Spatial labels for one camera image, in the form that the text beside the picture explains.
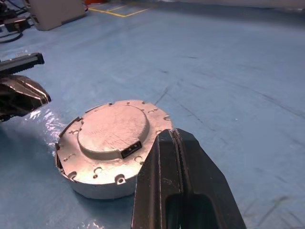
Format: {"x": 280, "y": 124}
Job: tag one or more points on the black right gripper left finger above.
{"x": 157, "y": 181}

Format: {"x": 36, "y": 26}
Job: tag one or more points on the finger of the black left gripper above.
{"x": 21, "y": 95}
{"x": 21, "y": 63}

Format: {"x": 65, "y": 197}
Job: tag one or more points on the silver motor lid circuit board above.
{"x": 112, "y": 128}

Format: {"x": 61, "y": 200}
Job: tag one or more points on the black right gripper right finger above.
{"x": 205, "y": 181}

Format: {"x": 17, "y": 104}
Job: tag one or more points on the beige box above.
{"x": 57, "y": 13}

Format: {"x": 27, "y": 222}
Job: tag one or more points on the silver motor housing copper windings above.
{"x": 102, "y": 192}

